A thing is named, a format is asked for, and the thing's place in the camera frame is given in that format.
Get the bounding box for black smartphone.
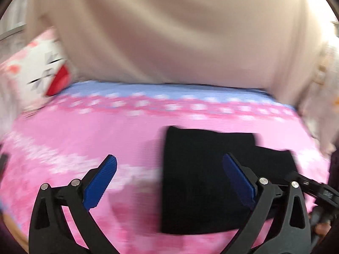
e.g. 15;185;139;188
0;153;9;175

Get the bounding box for black pants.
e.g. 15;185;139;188
160;126;297;235

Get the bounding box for white cat face pillow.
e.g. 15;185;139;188
1;27;75;112

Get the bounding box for pink rose bed quilt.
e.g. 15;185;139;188
1;81;329;253

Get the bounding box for floral cream blanket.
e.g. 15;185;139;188
298;36;338;155

